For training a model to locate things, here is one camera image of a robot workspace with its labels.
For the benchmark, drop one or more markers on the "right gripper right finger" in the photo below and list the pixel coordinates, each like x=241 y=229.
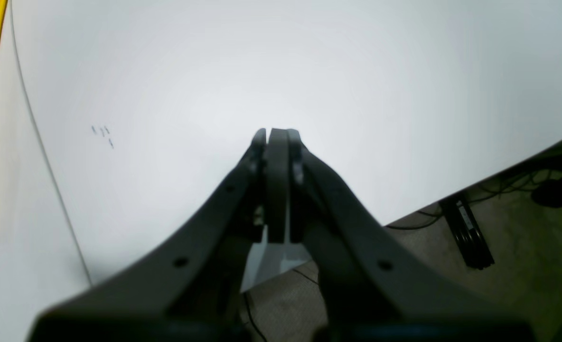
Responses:
x=373 y=288

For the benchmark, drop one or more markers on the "black table leg stand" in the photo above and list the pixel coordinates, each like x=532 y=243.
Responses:
x=466 y=231

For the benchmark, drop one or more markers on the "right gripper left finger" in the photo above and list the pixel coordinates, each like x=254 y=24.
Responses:
x=188 y=288

